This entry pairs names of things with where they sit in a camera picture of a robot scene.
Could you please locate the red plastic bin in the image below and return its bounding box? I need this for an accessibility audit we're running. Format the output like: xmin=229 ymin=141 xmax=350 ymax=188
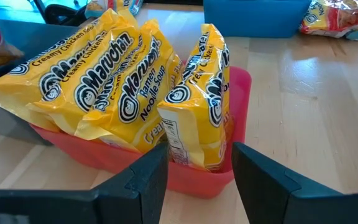
xmin=29 ymin=65 xmax=253 ymax=200

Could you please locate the teal plastic bin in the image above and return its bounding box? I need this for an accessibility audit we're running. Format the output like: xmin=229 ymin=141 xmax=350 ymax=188
xmin=203 ymin=0 xmax=312 ymax=39

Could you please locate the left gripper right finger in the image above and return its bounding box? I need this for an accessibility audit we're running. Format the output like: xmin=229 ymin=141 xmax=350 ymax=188
xmin=231 ymin=141 xmax=358 ymax=224

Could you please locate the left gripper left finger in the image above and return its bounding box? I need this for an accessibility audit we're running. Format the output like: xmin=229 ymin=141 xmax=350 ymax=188
xmin=0 ymin=141 xmax=169 ymax=224

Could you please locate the red beef ramen pack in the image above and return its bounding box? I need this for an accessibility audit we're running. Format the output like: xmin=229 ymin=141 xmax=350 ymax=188
xmin=299 ymin=0 xmax=358 ymax=40

